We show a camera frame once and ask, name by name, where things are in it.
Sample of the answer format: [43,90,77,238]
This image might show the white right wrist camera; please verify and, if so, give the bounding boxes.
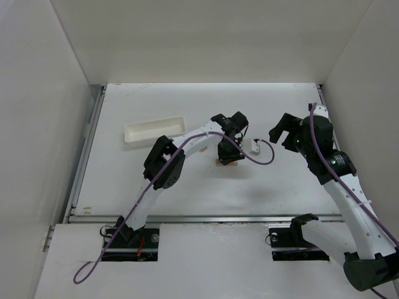
[308,103,329,118]

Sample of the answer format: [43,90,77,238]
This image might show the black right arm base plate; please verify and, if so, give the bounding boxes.
[265,227,330,262]

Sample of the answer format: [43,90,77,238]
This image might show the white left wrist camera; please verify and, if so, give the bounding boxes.
[243,138,261,156]

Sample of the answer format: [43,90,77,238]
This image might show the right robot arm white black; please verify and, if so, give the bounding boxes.
[269,104,398,292]

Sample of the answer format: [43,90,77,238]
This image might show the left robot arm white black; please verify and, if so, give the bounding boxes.
[117,112,248,243]

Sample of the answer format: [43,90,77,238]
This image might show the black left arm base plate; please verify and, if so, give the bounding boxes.
[101,228,160,262]

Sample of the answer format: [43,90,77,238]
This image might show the long light wood block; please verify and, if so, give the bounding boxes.
[215,159,238,167]

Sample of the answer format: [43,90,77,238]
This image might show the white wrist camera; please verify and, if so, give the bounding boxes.
[243,138,261,156]
[308,103,329,118]

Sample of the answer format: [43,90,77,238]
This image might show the aluminium rail front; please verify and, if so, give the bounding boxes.
[64,212,352,224]

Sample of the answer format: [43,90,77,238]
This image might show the aluminium rail left side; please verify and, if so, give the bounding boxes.
[59,84,107,224]

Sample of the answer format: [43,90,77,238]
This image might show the white plastic tray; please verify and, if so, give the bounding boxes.
[124,116,186,148]

